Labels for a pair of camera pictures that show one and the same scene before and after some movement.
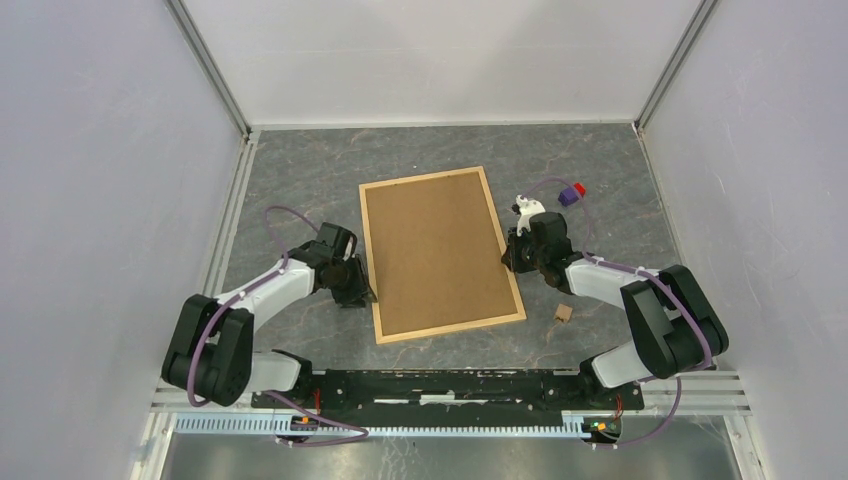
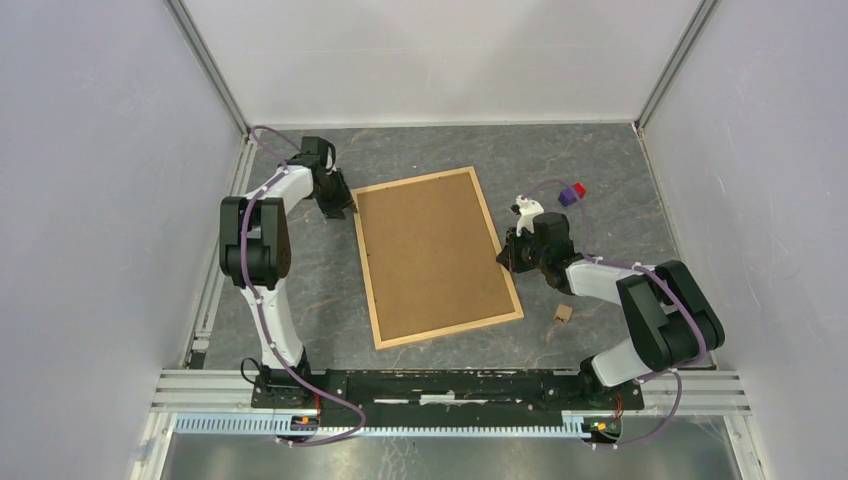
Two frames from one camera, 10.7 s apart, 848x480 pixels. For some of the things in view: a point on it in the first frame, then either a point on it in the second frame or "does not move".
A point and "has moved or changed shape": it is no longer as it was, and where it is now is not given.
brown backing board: [436, 256] does not move
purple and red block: [568, 195] does not move
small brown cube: [563, 313] does not move
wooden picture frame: [371, 269] has moved or changed shape
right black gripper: [510, 257] does not move
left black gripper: [361, 288] -> [333, 210]
